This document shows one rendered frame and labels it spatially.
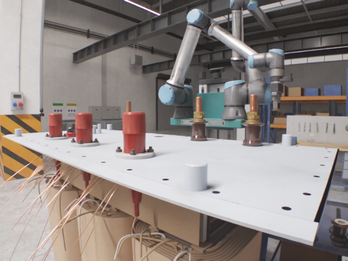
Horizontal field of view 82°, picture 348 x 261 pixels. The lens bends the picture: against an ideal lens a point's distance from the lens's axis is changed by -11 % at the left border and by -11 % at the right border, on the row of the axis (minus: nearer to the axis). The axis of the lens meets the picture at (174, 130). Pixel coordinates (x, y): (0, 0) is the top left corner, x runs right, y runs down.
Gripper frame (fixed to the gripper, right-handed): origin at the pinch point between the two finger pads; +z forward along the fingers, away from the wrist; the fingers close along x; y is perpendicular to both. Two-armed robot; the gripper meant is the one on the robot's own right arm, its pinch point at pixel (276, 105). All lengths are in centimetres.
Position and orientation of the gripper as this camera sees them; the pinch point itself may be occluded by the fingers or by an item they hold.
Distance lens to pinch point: 144.1
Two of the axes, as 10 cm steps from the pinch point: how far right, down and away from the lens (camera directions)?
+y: -7.6, -0.5, 6.5
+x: -6.5, 0.6, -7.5
